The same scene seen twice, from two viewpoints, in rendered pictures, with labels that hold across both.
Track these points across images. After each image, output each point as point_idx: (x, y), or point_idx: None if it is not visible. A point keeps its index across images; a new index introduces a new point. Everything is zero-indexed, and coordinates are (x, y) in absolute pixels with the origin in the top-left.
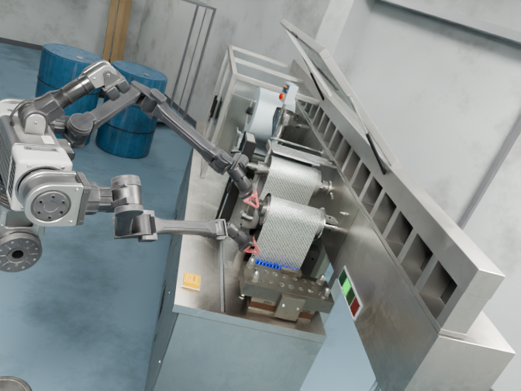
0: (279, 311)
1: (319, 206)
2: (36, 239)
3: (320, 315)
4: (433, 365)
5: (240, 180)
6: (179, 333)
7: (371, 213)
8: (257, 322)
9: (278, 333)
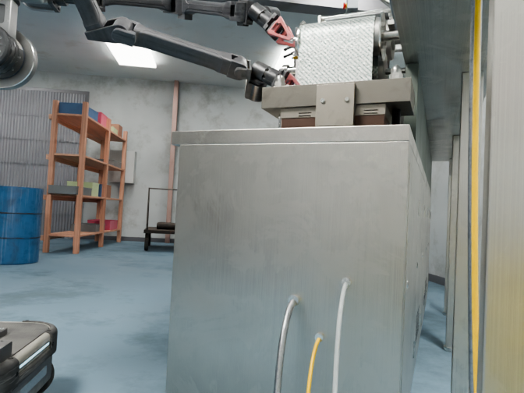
0: (320, 113)
1: None
2: (2, 29)
3: (462, 210)
4: None
5: (261, 13)
6: (185, 179)
7: None
8: (284, 129)
9: (323, 143)
